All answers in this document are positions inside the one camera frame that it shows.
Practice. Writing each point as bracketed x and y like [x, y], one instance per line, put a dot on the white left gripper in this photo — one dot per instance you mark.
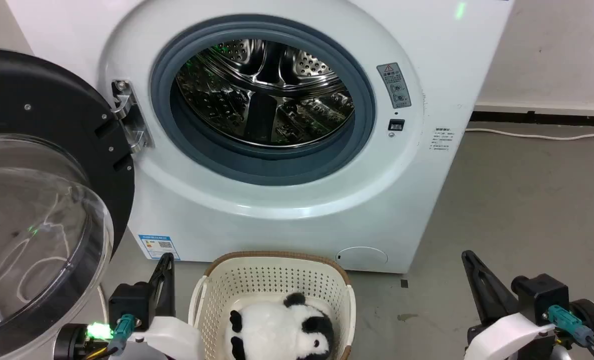
[169, 337]

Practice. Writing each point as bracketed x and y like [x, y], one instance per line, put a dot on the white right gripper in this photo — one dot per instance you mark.
[507, 337]

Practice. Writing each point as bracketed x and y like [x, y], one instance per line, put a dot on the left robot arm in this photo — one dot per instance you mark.
[79, 342]

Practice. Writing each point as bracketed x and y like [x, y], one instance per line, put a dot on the white front-load washing machine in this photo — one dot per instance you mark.
[286, 215]

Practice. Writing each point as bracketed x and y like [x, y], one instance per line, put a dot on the blue energy label sticker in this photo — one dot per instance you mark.
[157, 245]

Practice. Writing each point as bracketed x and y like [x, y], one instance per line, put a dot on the cream plastic laundry basket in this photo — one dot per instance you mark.
[271, 280]

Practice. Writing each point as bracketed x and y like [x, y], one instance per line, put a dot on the plush panda toy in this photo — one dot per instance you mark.
[276, 332]

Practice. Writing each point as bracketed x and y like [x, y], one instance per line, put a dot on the round filter cover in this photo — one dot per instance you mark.
[363, 258]

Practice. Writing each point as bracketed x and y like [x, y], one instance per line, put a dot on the black round washer door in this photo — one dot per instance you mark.
[41, 200]

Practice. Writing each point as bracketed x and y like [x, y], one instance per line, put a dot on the grey rubber door gasket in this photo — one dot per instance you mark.
[256, 167]

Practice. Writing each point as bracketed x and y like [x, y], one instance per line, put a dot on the small printed text label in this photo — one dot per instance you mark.
[443, 139]

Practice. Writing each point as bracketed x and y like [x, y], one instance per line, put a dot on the chrome door hinge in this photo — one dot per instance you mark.
[129, 120]

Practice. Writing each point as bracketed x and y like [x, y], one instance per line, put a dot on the black door latch socket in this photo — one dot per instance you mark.
[396, 125]

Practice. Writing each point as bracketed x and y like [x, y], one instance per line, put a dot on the stainless steel washer drum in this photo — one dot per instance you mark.
[264, 92]

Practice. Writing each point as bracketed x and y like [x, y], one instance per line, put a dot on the grey warning sticker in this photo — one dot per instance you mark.
[394, 85]

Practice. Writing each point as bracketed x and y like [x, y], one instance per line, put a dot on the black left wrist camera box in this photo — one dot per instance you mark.
[129, 300]

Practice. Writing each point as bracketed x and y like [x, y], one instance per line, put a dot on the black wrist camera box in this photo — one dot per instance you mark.
[129, 300]
[542, 297]

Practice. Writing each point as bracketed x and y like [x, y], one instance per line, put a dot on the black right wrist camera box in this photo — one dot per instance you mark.
[542, 297]

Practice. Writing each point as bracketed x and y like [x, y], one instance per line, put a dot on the black wall baseboard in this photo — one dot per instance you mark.
[542, 118]

